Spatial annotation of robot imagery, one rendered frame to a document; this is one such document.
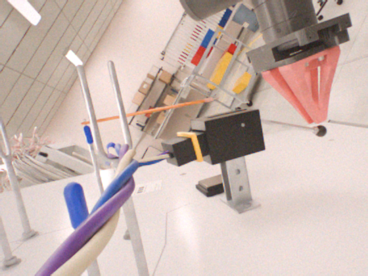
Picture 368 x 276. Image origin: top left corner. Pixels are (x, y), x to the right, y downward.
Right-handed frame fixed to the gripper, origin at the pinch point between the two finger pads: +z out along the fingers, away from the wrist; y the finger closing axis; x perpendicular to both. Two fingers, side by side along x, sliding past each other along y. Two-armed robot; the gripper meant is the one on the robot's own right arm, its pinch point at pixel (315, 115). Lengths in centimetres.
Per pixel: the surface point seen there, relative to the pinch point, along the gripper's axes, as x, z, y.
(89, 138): -22.4, -6.0, -11.8
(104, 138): -19, 61, -824
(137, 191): -19.9, 2.9, -14.0
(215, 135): -12.6, -3.2, 2.2
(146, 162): -18.8, -3.3, 1.1
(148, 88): 128, -25, -766
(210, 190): -13.2, 3.7, -4.3
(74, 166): -32, 4, -77
